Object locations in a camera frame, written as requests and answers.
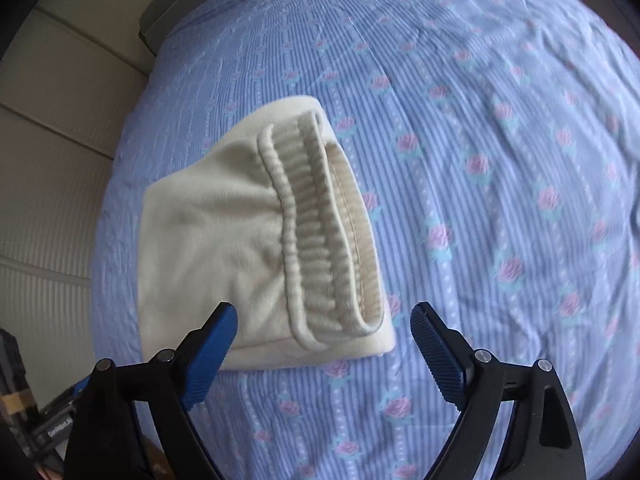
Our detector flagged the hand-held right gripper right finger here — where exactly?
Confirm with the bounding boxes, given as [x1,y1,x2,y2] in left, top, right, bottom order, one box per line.
[409,302,589,480]

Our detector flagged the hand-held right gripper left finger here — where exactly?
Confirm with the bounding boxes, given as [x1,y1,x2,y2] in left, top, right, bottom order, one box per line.
[62,302,238,480]

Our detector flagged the cream fleece pants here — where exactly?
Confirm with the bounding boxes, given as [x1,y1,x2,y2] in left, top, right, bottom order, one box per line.
[136,94,396,372]

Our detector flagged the blue floral bed sheet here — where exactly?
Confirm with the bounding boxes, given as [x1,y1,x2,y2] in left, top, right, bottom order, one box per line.
[90,0,640,480]

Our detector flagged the grey cushion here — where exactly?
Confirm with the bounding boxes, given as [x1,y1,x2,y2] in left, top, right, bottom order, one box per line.
[138,0,261,57]

